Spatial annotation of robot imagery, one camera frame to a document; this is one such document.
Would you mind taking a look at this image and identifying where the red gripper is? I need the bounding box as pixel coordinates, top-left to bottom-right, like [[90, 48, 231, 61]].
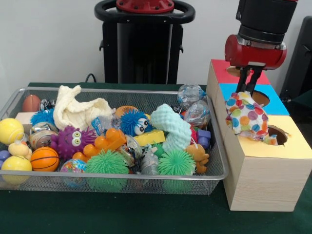
[[224, 34, 288, 94]]

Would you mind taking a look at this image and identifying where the small dotted cloth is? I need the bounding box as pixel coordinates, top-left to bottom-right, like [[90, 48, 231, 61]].
[[225, 91, 270, 142]]

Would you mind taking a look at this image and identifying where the white cloth with big dots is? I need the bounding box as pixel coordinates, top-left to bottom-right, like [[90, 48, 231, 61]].
[[263, 134, 289, 146]]

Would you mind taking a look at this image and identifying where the wooden box with three holes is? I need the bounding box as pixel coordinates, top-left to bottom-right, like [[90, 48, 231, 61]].
[[207, 59, 312, 212]]

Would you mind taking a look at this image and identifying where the black monitor panel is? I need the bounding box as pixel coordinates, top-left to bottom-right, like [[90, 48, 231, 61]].
[[282, 16, 312, 100]]

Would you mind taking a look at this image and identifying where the mint green foam cloth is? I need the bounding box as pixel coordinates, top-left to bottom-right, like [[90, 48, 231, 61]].
[[150, 103, 192, 152]]

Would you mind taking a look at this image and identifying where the green spiky ball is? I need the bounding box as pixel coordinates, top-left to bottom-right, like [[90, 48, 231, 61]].
[[157, 149, 196, 192], [86, 149, 130, 192]]

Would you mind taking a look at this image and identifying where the blue spiky ball with eyes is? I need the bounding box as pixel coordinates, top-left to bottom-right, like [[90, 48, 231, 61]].
[[120, 109, 153, 137]]

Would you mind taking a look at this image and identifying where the orange plastic toy block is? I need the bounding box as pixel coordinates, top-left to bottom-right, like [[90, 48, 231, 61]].
[[73, 127, 128, 163]]

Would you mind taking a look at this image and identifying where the dark green table cloth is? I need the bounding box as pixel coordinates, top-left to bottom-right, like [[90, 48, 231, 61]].
[[0, 82, 312, 234]]

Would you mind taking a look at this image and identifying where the cream knitted cloth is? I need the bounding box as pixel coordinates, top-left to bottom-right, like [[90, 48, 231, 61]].
[[53, 84, 114, 131]]

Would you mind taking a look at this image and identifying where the purple furry monster toy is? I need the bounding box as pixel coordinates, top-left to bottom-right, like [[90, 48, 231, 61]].
[[51, 125, 97, 160]]

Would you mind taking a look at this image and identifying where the orange toy basketball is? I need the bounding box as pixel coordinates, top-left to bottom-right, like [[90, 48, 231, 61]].
[[30, 146, 60, 171]]

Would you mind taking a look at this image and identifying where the yellow ball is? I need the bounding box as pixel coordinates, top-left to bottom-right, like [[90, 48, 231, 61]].
[[0, 117, 25, 144], [1, 156, 33, 185]]

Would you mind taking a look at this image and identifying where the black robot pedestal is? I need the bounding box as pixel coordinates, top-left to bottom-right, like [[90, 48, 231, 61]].
[[95, 0, 195, 84]]

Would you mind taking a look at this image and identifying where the wire mesh bin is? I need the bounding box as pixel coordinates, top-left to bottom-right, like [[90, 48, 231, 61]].
[[0, 87, 230, 195]]

